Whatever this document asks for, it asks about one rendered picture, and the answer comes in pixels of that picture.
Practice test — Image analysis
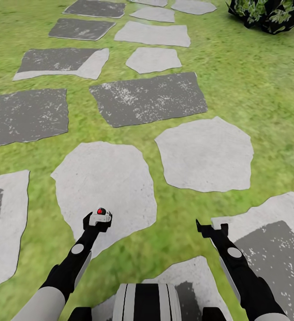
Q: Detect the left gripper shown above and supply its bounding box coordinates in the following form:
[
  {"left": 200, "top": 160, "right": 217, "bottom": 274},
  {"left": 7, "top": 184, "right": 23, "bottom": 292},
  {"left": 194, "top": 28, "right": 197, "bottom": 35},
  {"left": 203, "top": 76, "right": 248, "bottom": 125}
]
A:
[{"left": 83, "top": 212, "right": 112, "bottom": 238}]

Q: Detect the pesticide atomizer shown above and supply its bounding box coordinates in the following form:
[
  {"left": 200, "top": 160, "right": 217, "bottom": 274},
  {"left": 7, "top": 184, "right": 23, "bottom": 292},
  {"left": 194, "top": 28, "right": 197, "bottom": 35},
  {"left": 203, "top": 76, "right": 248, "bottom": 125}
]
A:
[{"left": 97, "top": 208, "right": 111, "bottom": 216}]

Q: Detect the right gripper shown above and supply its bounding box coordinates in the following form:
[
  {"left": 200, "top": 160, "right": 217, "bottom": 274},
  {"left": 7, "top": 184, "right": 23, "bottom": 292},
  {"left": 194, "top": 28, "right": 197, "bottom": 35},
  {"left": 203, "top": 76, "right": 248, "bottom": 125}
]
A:
[{"left": 196, "top": 221, "right": 229, "bottom": 243}]

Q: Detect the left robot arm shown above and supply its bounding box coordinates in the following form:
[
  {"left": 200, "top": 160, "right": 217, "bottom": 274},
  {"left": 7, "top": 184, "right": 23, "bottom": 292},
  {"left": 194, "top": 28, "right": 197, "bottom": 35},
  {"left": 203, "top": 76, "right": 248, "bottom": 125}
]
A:
[{"left": 12, "top": 212, "right": 112, "bottom": 321}]

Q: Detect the robot trunk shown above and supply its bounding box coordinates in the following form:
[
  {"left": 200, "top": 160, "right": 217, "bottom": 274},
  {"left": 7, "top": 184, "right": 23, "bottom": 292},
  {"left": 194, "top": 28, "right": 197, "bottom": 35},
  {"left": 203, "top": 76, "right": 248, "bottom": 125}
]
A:
[{"left": 112, "top": 283, "right": 182, "bottom": 321}]

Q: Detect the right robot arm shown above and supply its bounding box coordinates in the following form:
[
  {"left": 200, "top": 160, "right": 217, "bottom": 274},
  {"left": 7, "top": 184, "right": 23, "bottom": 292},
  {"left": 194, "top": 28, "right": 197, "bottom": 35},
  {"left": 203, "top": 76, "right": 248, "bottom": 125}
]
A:
[{"left": 196, "top": 216, "right": 290, "bottom": 321}]

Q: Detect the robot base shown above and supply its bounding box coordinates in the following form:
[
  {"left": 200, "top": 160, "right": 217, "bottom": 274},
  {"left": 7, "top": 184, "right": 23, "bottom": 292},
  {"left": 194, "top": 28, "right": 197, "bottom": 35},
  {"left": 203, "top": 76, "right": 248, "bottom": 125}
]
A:
[{"left": 68, "top": 307, "right": 226, "bottom": 321}]

